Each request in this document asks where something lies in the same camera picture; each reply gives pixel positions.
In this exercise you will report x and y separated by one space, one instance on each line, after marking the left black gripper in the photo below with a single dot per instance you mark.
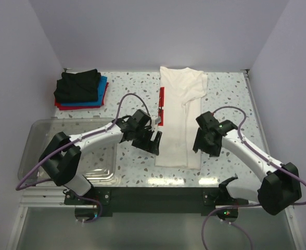
146 143

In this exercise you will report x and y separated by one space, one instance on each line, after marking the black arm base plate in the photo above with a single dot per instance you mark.
106 201

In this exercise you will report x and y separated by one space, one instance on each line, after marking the white printed t-shirt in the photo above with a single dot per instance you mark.
183 90

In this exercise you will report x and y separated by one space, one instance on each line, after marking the clear plastic bin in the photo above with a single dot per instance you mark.
97 165

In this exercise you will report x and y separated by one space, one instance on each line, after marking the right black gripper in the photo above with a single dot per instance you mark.
206 145

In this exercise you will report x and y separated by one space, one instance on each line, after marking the folded blue t-shirt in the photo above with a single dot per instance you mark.
100 92

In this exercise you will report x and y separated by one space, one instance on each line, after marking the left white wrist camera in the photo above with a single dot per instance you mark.
155 120

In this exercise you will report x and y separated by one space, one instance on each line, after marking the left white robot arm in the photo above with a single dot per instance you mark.
61 157

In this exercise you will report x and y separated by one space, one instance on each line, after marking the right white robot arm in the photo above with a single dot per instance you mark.
279 185

